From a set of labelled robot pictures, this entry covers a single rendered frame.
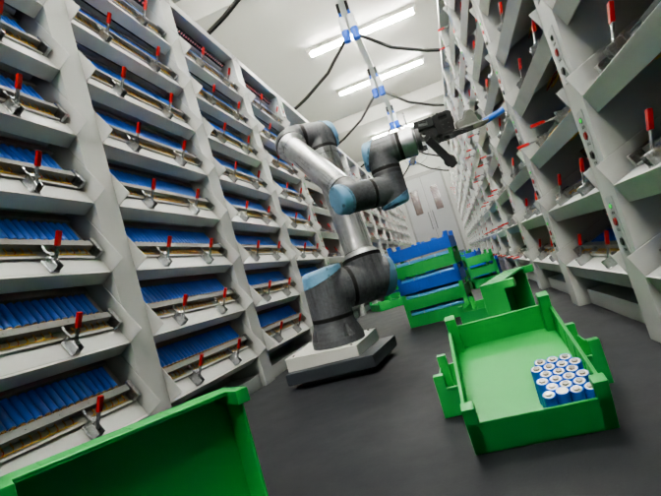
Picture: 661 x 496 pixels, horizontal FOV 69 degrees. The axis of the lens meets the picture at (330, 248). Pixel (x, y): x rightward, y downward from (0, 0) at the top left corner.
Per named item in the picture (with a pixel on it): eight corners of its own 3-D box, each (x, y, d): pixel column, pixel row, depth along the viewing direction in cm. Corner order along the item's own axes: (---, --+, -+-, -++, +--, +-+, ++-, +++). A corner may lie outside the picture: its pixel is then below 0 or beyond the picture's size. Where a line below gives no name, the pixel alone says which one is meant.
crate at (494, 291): (505, 367, 113) (540, 362, 109) (478, 285, 115) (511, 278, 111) (525, 337, 139) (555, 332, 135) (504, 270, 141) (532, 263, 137)
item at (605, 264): (643, 290, 103) (597, 241, 105) (574, 276, 161) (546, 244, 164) (729, 229, 99) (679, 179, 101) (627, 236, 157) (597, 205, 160)
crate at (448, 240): (390, 264, 233) (386, 248, 233) (400, 262, 251) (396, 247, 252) (450, 246, 222) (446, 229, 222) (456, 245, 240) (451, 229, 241)
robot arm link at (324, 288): (306, 320, 176) (293, 274, 176) (347, 307, 182) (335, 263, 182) (319, 321, 161) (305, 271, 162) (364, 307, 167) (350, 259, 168)
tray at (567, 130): (585, 124, 106) (555, 93, 107) (538, 168, 164) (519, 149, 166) (665, 59, 102) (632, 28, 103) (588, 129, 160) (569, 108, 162)
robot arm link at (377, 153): (370, 176, 153) (361, 148, 154) (407, 163, 150) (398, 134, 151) (365, 171, 144) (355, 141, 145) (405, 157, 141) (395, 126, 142)
